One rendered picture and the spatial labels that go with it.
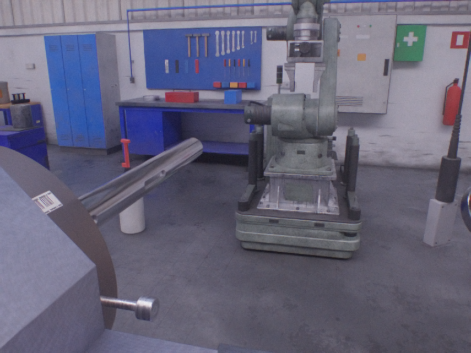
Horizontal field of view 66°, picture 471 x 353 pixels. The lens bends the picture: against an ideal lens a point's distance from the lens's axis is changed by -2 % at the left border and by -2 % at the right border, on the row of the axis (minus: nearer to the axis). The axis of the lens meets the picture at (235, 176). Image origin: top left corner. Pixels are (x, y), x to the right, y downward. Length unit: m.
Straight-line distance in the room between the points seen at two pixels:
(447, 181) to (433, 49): 4.45
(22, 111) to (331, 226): 3.16
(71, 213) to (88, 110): 5.58
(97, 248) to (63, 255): 0.14
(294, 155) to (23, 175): 2.37
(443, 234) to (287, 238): 1.73
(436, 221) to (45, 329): 0.95
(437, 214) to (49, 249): 0.93
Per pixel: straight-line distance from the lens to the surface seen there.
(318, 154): 2.77
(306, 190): 2.77
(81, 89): 6.08
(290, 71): 2.52
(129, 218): 3.17
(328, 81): 2.76
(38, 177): 0.51
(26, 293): 0.34
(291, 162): 2.75
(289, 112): 2.59
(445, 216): 1.10
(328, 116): 2.61
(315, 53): 2.46
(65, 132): 6.40
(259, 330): 2.14
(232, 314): 2.24
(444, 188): 1.08
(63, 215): 0.48
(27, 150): 4.18
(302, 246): 2.75
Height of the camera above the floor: 1.37
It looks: 17 degrees down
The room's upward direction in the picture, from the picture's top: straight up
